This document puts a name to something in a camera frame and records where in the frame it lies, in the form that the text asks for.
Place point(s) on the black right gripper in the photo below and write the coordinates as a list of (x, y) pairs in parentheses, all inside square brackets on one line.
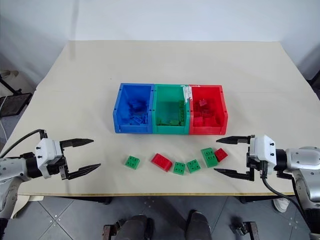
[(250, 162)]

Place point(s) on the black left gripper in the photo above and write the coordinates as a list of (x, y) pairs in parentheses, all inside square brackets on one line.
[(56, 167)]

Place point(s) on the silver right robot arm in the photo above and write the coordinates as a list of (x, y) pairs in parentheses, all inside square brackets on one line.
[(300, 160)]

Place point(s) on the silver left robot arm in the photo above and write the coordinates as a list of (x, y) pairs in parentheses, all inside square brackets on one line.
[(13, 167)]

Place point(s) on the small red building block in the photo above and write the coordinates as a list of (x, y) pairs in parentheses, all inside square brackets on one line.
[(221, 154)]

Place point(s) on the long green building block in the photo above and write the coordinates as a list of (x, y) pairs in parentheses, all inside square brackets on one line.
[(210, 158)]

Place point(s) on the small green building block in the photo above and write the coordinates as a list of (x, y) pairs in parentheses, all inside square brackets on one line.
[(179, 168), (194, 166), (132, 162)]

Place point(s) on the red building blocks heap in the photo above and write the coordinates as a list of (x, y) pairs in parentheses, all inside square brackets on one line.
[(206, 116)]

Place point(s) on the red plastic bin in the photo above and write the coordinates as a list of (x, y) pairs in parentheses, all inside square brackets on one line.
[(222, 107)]

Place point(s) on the blue plastic bin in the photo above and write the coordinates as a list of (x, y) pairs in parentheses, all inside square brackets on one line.
[(118, 115)]

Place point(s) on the white shoe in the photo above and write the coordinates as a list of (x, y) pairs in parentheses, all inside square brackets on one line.
[(281, 205)]

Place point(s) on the stacked green building blocks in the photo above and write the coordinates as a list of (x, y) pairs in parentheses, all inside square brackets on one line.
[(182, 112)]

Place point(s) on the blue building blocks heap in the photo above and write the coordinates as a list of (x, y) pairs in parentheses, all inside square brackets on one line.
[(137, 112)]

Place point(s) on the rounded red building block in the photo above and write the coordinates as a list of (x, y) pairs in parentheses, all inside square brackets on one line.
[(162, 163)]

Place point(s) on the flat green building block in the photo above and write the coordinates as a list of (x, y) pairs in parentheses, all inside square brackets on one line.
[(170, 122)]

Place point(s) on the dark rounded shape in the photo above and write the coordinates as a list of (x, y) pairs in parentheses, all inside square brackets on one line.
[(136, 228), (200, 226)]

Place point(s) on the white tape strip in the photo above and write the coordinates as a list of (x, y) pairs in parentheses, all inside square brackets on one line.
[(186, 93)]

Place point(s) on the black perforated box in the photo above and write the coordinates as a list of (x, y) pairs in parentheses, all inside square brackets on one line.
[(13, 105)]

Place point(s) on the green plastic bin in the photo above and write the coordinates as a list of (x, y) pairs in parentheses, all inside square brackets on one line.
[(166, 106)]

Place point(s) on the black tripod stand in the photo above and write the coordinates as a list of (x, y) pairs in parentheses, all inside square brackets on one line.
[(10, 83)]

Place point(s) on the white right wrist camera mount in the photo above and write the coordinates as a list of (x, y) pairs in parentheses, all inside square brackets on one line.
[(263, 150)]

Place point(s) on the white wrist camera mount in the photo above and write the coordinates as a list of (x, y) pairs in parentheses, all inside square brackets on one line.
[(263, 150), (46, 152)]

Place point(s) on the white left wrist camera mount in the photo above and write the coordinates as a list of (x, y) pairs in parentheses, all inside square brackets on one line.
[(46, 152)]

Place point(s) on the dark metal bracket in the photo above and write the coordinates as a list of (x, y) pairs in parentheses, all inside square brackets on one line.
[(247, 230), (109, 232)]

